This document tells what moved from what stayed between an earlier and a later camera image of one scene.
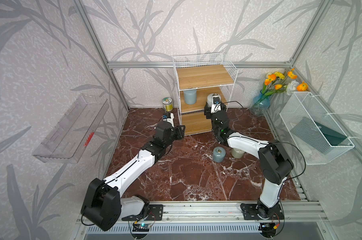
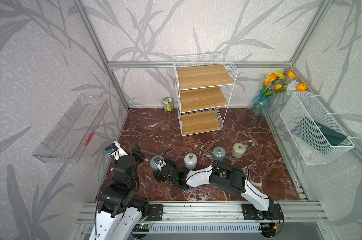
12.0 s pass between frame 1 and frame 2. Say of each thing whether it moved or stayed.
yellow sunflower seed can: stayed
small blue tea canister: stayed
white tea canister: moved
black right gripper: moved
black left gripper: moved
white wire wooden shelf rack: stayed
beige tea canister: stayed
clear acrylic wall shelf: stayed
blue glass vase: stayed
